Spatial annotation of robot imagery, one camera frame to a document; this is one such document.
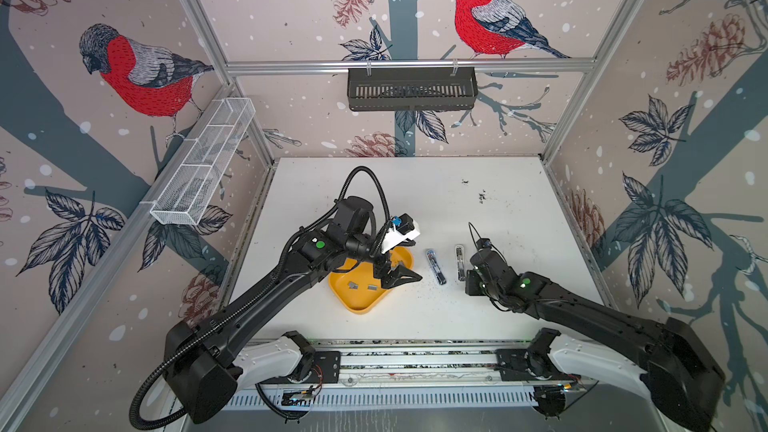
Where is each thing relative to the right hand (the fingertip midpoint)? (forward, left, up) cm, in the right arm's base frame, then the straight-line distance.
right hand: (465, 280), depth 85 cm
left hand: (-5, +15, +22) cm, 27 cm away
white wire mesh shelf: (+17, +72, +30) cm, 80 cm away
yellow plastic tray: (-3, +32, -3) cm, 32 cm away
